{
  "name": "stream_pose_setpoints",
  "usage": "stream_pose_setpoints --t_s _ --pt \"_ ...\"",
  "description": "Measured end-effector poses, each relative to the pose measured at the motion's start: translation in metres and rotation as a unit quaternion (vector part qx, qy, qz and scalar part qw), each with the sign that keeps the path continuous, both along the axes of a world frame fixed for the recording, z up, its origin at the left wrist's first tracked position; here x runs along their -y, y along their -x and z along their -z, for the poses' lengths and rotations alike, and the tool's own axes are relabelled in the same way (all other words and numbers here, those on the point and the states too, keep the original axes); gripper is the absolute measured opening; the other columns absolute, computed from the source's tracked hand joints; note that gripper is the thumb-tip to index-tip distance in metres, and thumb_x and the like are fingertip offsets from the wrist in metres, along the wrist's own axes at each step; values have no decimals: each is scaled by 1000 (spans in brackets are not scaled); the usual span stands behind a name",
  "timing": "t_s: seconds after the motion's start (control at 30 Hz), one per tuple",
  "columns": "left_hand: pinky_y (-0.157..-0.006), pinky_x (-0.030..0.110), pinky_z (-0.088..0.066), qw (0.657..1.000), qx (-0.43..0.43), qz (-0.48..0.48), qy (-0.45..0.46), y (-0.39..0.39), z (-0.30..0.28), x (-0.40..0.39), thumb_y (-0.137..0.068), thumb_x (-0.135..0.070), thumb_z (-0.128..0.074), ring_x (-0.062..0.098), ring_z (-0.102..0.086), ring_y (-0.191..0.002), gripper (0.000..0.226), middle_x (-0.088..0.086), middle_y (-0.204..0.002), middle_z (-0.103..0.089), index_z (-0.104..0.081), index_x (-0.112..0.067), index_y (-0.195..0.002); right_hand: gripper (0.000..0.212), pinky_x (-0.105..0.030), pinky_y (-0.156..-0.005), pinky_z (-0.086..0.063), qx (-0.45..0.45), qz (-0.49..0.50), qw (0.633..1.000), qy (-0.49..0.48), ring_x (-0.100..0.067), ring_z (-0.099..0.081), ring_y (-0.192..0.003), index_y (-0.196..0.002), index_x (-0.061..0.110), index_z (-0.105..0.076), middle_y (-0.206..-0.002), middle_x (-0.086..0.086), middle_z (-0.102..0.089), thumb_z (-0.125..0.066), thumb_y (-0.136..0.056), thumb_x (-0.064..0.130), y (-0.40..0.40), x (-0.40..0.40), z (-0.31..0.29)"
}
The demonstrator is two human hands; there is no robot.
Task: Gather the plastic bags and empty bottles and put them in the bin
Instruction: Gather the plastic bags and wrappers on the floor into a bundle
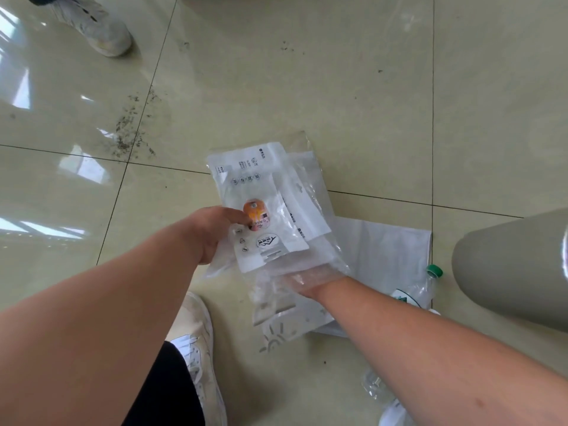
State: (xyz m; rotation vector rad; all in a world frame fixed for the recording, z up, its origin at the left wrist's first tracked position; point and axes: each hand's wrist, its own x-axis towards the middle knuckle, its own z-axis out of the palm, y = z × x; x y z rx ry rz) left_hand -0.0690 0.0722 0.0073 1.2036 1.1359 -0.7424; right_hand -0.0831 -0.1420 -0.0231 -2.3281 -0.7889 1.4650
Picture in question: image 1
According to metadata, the person's left hand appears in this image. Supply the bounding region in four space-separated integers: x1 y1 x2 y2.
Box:
183 205 253 267

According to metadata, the person's right hand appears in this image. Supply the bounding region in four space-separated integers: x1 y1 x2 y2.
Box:
283 264 352 303

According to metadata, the pile of plastic packaging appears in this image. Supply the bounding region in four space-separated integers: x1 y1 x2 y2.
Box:
203 130 435 356

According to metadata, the green label plastic bottle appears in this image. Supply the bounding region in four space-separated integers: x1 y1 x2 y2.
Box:
389 263 444 312

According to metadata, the clear unlabelled plastic bottle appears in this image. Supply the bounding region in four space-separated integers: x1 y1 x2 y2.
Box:
360 367 418 426

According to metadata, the grey metal trash bin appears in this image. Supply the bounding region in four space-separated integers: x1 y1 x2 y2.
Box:
451 207 568 333

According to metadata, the person's right forearm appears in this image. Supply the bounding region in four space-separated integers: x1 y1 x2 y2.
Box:
312 275 568 426

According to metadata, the person's left forearm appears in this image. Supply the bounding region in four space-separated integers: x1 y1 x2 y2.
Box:
0 224 207 426

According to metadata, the person's left shoe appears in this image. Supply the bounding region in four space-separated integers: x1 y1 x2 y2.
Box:
166 291 228 426

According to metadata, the person's shoe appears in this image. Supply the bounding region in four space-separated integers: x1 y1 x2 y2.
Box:
166 291 228 426
47 0 134 57

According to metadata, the person's left trouser leg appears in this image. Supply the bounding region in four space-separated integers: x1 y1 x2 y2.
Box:
122 341 206 426

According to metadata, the scattered dark dirt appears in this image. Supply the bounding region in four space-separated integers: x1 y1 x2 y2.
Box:
108 86 163 159

